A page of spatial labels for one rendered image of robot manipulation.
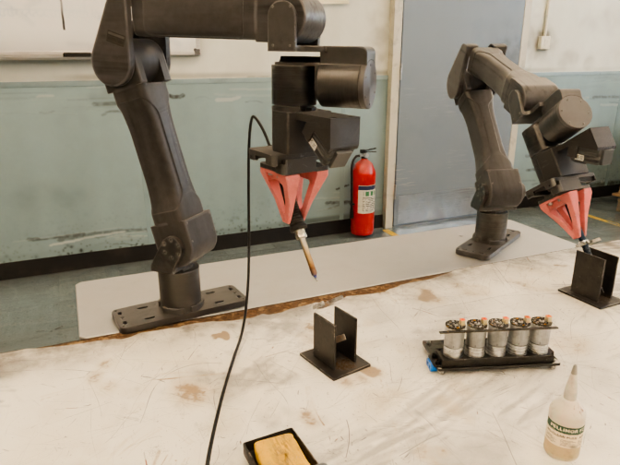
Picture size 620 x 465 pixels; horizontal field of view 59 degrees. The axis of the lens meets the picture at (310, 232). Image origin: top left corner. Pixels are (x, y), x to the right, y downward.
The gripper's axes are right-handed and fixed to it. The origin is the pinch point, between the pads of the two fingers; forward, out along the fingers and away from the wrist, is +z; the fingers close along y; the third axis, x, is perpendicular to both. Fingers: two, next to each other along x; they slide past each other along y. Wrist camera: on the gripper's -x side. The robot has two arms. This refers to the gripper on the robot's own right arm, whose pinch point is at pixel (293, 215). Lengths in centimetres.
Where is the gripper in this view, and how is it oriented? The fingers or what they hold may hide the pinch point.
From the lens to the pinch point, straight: 74.7
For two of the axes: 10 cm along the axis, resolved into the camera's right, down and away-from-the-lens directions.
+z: -0.1, 9.5, 3.2
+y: 8.2, -1.7, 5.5
